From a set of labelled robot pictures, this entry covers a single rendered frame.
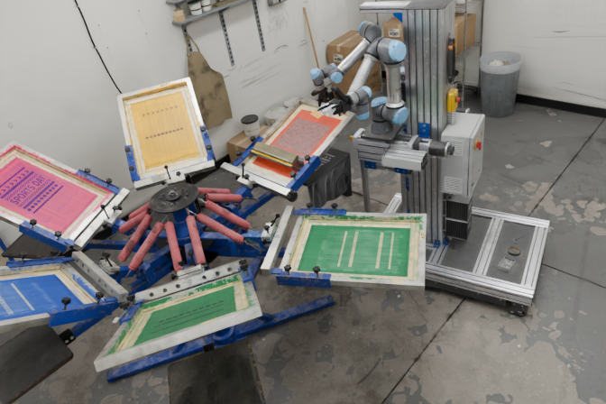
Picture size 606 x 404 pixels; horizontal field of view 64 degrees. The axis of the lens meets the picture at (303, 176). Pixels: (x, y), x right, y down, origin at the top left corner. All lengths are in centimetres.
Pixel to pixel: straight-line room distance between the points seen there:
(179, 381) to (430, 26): 236
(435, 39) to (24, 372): 286
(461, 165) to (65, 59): 333
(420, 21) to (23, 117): 325
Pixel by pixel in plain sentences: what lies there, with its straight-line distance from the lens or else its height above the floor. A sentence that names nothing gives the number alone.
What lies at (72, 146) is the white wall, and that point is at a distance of 485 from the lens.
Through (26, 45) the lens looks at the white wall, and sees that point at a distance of 459.
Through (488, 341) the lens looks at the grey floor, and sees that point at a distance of 364.
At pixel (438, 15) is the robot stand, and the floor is 199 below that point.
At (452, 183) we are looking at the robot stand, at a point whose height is 86.
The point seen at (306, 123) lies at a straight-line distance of 367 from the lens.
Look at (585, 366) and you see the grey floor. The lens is 366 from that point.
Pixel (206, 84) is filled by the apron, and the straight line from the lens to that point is 536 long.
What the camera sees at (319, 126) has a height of 121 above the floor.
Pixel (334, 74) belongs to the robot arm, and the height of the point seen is 161.
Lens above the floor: 285
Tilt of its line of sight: 33 degrees down
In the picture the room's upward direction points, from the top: 10 degrees counter-clockwise
